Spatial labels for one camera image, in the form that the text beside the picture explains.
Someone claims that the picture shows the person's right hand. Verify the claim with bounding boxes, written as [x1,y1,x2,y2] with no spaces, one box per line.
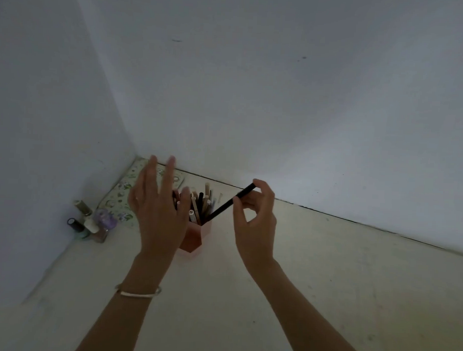
[230,178,283,276]

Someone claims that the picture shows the person's left hand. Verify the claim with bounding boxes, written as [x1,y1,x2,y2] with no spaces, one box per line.
[125,154,193,261]

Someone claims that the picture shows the black pen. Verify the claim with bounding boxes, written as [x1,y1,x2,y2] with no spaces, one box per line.
[205,181,258,224]

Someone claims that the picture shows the person's left forearm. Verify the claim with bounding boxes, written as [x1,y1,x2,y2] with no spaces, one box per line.
[74,252,176,351]

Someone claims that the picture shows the person's right forearm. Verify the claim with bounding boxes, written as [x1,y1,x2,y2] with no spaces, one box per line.
[244,259,374,351]

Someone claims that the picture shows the bunch of pens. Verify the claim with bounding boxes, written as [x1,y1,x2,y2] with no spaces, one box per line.
[172,182,224,228]

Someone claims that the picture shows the pink hexagonal pen holder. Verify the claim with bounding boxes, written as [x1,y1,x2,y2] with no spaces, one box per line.
[177,216,213,255]

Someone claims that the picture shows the purple nail polish bottle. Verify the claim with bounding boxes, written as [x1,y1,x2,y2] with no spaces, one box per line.
[93,208,119,231]

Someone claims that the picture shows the olive cap nail polish bottle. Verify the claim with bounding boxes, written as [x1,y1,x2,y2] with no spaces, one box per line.
[72,199,94,218]

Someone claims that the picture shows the mint nail polish bottle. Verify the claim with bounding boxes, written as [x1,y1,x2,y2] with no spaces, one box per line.
[66,217,91,241]

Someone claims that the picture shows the silver bracelet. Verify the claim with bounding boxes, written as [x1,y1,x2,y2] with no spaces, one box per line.
[115,283,163,299]

